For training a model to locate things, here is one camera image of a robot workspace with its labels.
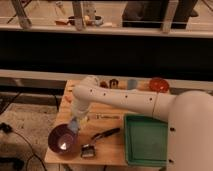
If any blue sponge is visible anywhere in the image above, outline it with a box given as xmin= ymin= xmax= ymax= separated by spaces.
xmin=68 ymin=118 xmax=80 ymax=133

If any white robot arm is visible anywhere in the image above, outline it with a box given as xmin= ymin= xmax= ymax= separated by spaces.
xmin=71 ymin=76 xmax=213 ymax=171

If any purple bowl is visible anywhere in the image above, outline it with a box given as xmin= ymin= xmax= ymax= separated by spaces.
xmin=48 ymin=124 xmax=78 ymax=154

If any orange red bowl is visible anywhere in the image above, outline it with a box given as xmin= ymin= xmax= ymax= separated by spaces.
xmin=149 ymin=77 xmax=169 ymax=93

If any brown donut toy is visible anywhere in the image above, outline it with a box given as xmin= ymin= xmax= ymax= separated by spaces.
xmin=109 ymin=79 xmax=119 ymax=88

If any green plastic tray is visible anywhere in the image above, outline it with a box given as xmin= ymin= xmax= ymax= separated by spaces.
xmin=124 ymin=114 xmax=168 ymax=167

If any black handled dish brush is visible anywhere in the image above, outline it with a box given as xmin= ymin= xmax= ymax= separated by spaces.
xmin=81 ymin=127 xmax=120 ymax=158

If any black cable on floor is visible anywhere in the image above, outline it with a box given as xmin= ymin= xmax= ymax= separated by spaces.
xmin=0 ymin=122 xmax=48 ymax=171

